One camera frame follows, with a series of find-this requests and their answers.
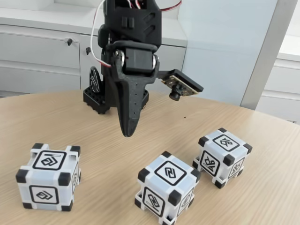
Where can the black disc with white lines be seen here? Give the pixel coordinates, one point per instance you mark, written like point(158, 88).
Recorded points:
point(93, 79)

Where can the white cube lightning print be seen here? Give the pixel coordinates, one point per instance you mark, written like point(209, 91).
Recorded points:
point(150, 180)

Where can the white cube crossed lines print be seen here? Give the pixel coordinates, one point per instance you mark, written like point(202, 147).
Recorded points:
point(225, 150)

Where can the black cabinet lock key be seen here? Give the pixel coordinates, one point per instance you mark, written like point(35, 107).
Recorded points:
point(69, 41)
point(88, 50)

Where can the long white drawer cabinet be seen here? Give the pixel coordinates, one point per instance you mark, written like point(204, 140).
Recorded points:
point(35, 58)

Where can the grey slanted frame post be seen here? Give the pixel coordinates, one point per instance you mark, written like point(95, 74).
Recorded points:
point(269, 47)

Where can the white cube nested diamond print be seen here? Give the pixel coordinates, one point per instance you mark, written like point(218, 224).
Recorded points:
point(44, 177)

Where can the camera board on black bracket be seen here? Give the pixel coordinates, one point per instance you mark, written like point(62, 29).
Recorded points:
point(187, 82)

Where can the white side cabinet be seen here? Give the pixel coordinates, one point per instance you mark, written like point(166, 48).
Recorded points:
point(286, 77)

